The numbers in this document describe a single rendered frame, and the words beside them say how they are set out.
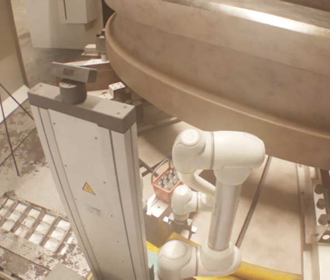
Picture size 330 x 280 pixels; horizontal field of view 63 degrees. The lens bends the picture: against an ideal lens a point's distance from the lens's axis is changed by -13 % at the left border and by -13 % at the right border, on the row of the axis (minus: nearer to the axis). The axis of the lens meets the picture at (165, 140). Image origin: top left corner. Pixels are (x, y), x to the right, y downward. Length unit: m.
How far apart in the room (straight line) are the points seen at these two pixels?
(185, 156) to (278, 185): 1.78
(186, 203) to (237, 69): 0.95
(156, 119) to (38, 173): 1.40
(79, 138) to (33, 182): 2.44
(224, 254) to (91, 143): 0.80
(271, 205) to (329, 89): 1.09
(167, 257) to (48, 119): 0.80
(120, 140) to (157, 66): 1.70
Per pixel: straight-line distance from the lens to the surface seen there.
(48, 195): 3.06
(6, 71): 4.60
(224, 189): 1.11
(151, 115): 3.08
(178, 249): 1.36
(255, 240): 2.28
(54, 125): 0.89
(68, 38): 6.34
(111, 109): 0.72
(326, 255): 2.21
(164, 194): 1.86
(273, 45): 1.72
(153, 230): 2.01
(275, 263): 2.22
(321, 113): 2.02
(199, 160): 1.00
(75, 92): 0.76
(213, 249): 1.35
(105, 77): 3.81
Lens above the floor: 2.17
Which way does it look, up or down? 39 degrees down
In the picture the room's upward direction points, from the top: straight up
